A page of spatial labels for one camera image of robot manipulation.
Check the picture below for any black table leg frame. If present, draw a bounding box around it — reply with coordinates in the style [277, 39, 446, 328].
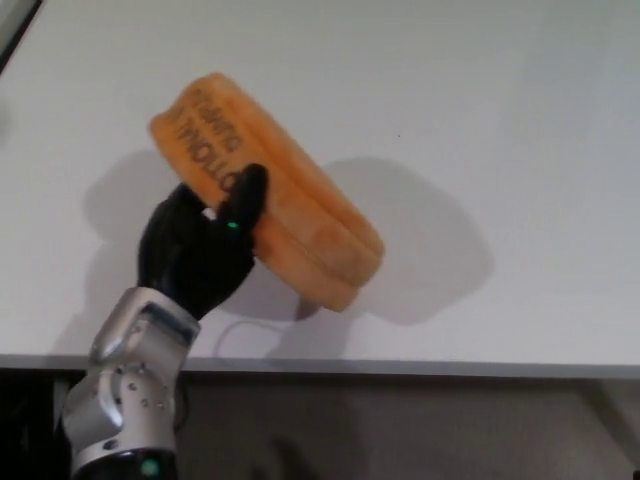
[0, 368, 76, 480]

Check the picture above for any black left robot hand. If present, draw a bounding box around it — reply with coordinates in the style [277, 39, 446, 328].
[137, 163, 269, 321]

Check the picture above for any black edged grey panel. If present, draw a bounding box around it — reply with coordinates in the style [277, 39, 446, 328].
[0, 0, 44, 76]

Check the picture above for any orange soft plush plate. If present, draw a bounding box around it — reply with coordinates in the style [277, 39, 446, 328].
[150, 72, 386, 312]

